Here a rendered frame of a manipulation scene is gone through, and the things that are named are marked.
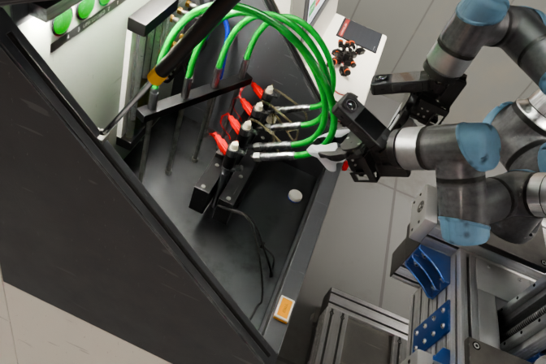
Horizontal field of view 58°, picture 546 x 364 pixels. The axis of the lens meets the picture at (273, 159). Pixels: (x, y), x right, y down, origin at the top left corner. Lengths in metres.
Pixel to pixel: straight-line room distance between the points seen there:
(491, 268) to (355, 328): 0.76
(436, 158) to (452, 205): 0.08
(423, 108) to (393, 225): 1.74
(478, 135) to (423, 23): 2.51
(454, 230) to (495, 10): 0.37
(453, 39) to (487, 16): 0.07
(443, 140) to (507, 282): 0.67
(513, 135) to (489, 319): 0.44
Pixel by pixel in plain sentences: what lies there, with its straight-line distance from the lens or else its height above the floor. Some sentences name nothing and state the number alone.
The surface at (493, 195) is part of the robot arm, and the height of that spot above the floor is 1.36.
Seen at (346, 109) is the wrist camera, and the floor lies 1.34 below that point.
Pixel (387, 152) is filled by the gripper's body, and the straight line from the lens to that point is 0.86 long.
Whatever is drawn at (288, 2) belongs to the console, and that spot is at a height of 1.28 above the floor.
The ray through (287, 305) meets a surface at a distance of 1.04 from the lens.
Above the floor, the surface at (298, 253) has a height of 0.95.
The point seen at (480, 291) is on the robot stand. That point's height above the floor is 0.95.
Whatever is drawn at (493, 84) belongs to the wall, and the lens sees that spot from 3.49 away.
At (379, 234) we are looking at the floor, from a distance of 2.62.
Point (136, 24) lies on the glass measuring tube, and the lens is 1.02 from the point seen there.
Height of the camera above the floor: 1.84
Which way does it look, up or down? 43 degrees down
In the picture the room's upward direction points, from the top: 23 degrees clockwise
